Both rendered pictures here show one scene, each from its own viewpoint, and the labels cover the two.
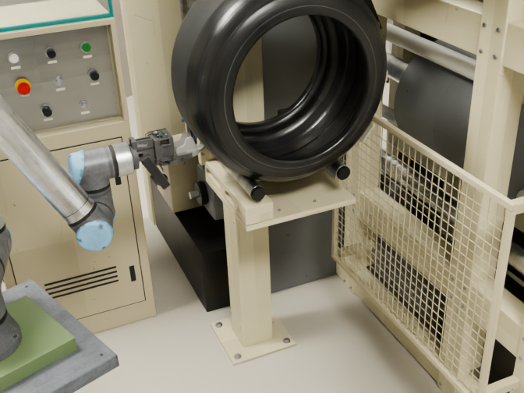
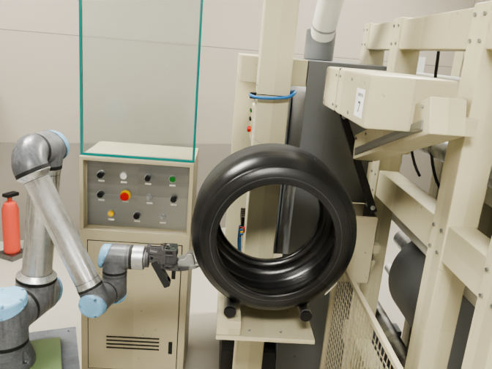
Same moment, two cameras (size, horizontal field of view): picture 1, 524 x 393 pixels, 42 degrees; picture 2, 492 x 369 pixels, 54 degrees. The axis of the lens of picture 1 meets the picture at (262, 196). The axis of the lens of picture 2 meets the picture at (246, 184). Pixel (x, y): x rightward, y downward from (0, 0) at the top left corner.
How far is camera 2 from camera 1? 0.58 m
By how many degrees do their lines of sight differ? 22
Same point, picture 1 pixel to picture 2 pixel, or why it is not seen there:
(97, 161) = (117, 253)
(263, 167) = (236, 292)
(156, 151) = (161, 258)
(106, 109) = (177, 224)
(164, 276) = (204, 359)
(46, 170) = (69, 249)
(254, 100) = (266, 241)
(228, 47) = (219, 195)
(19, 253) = not seen: hidden behind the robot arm
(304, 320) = not seen: outside the picture
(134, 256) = (173, 334)
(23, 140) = (59, 225)
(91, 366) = not seen: outside the picture
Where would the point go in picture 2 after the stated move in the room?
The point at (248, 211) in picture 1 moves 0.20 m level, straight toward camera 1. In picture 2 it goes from (219, 323) to (196, 353)
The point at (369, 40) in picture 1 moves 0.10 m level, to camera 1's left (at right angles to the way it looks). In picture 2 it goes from (337, 215) to (309, 210)
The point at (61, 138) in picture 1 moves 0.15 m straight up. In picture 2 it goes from (140, 236) to (141, 207)
